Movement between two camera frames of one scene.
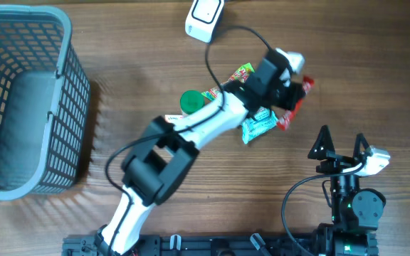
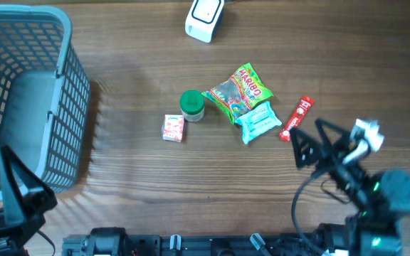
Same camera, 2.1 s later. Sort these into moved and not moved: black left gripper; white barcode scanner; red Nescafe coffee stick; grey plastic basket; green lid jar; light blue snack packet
Moved: red Nescafe coffee stick; black left gripper
Not moved: white barcode scanner; light blue snack packet; grey plastic basket; green lid jar
